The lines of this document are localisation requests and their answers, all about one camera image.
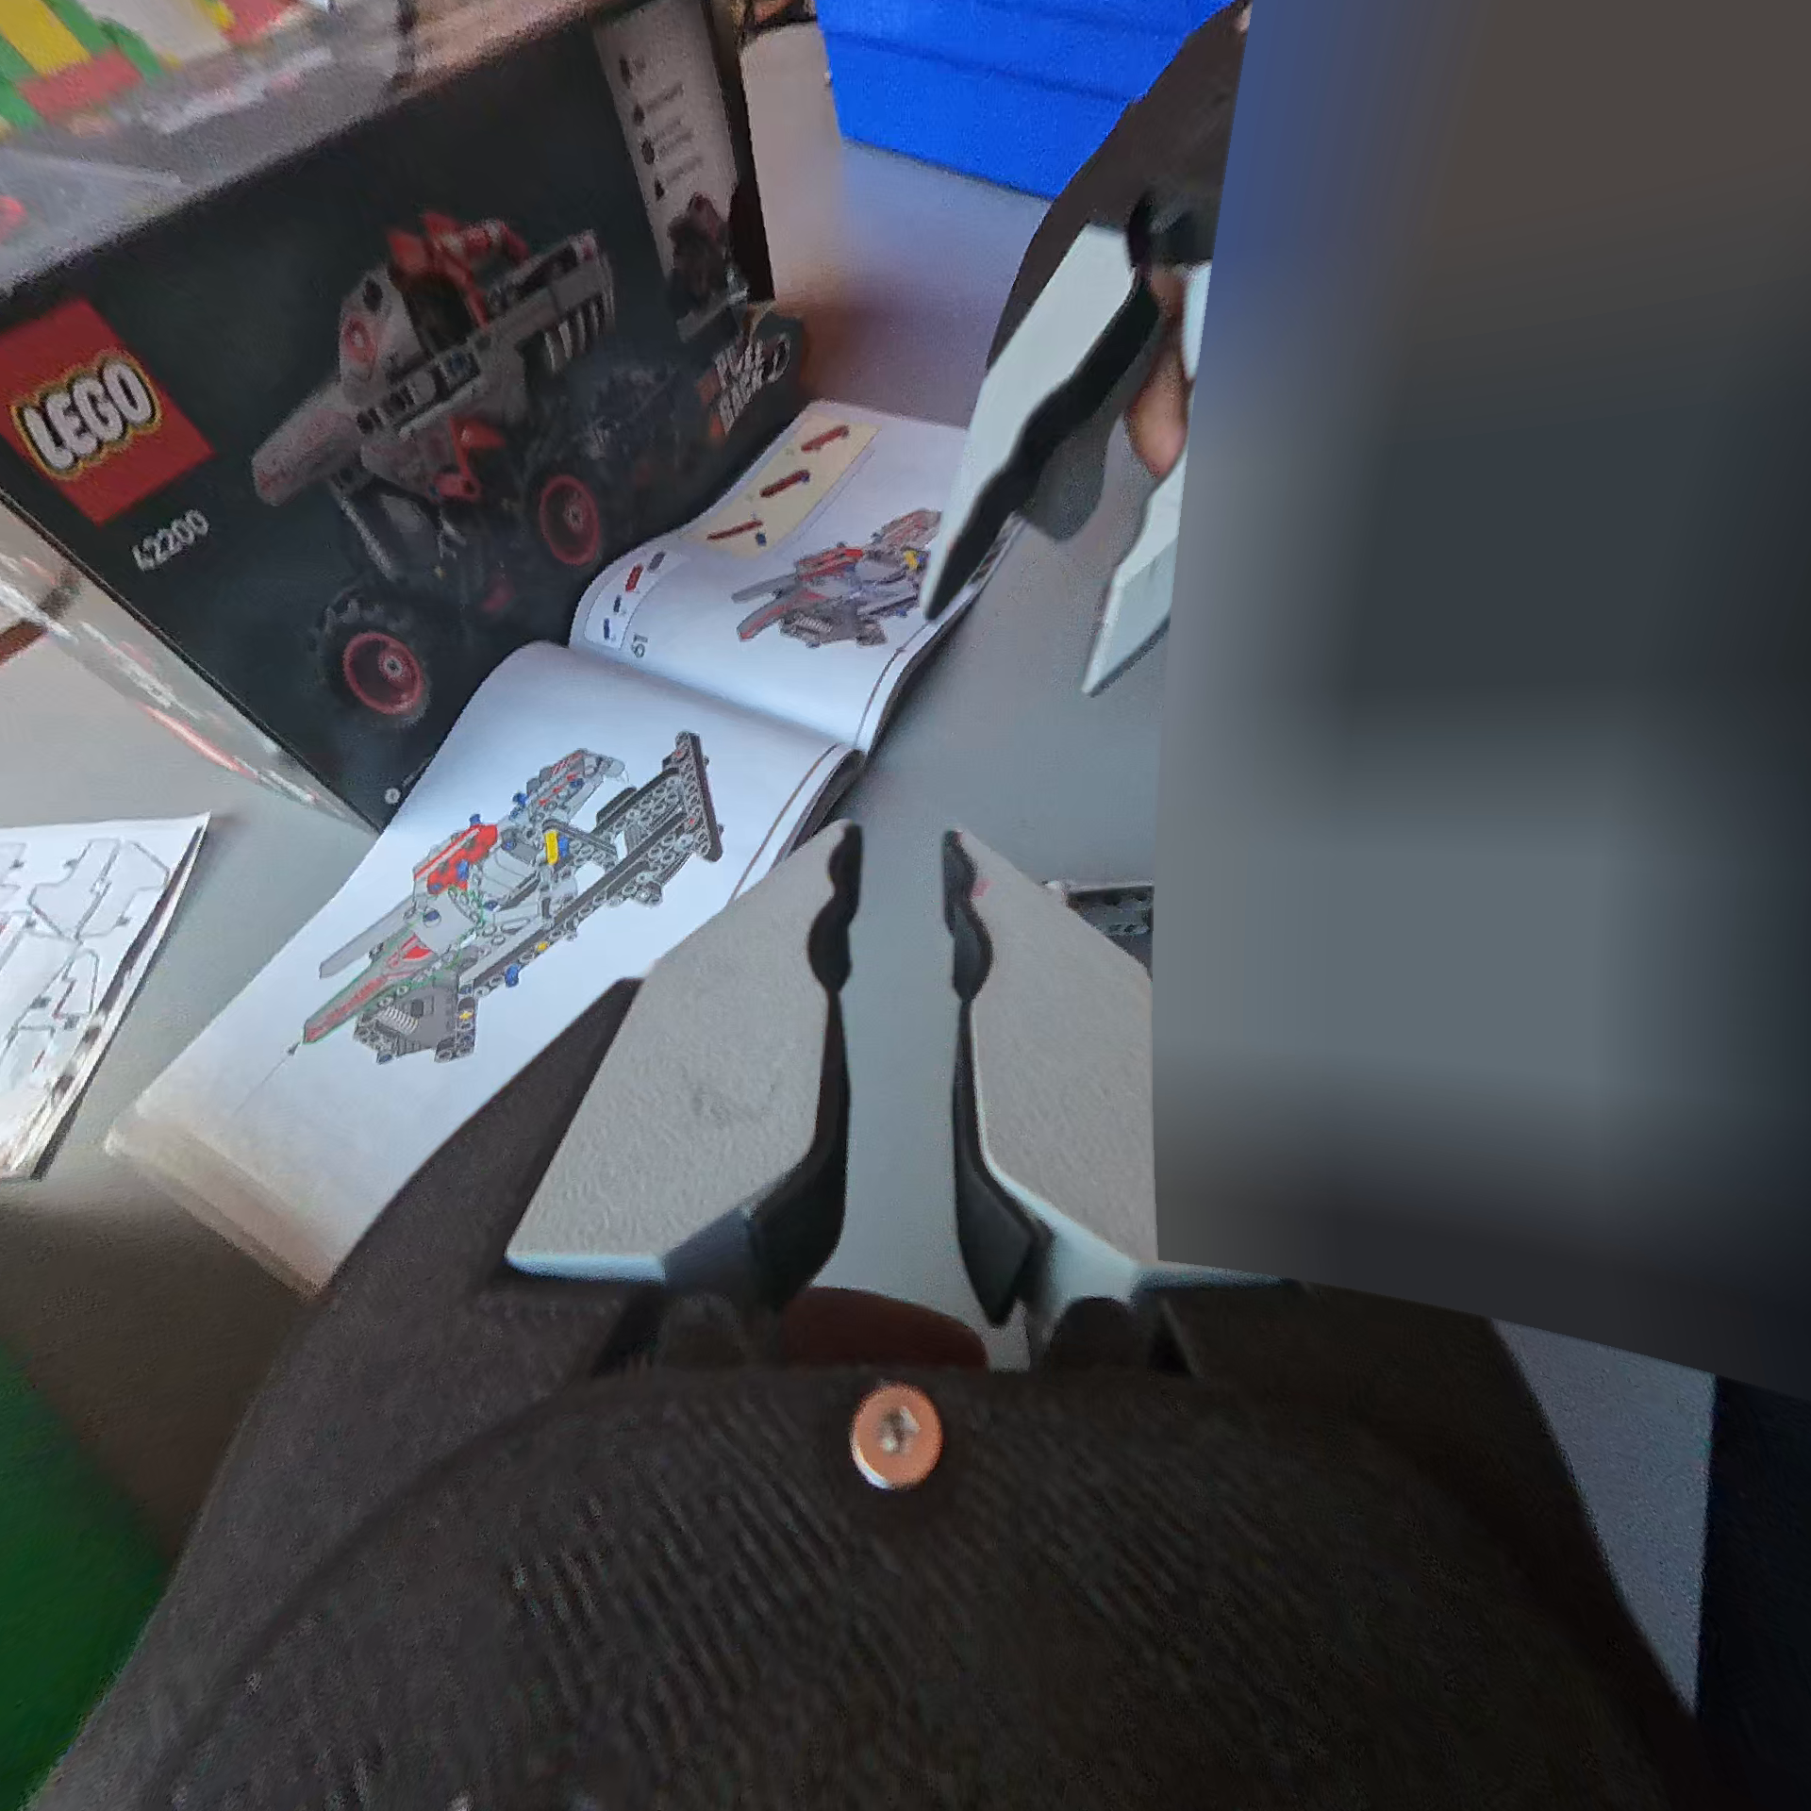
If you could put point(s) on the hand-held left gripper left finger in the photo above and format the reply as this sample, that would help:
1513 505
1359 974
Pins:
682 1091

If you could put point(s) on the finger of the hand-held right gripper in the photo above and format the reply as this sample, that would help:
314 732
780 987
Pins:
1133 602
1025 384

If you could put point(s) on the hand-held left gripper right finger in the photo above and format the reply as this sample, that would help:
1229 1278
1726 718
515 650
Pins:
1057 1091

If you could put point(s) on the grey lego piece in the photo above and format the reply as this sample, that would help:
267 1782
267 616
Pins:
1114 908

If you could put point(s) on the open lego instruction booklet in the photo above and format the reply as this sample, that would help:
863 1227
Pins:
682 625

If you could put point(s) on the black monster truck lego box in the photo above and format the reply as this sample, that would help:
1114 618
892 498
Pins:
353 468

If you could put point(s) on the person's right hand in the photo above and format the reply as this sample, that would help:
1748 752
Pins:
1160 419

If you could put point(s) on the large blue plastic bin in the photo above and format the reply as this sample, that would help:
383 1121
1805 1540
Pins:
960 86

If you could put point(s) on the white sticker sheet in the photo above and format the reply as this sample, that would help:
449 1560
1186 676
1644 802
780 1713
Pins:
83 962

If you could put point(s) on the green object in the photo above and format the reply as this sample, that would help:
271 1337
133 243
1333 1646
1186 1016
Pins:
63 1584

